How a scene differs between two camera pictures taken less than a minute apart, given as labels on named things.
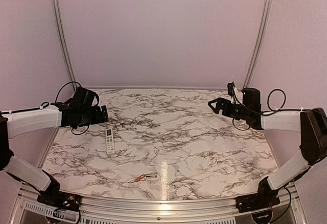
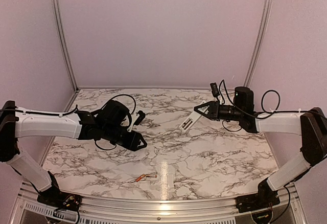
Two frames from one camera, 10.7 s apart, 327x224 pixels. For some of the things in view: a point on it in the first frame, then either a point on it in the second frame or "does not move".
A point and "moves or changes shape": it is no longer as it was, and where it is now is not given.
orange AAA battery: [140, 177] does not move
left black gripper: [98, 118] → [135, 140]
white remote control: [110, 142] moves or changes shape
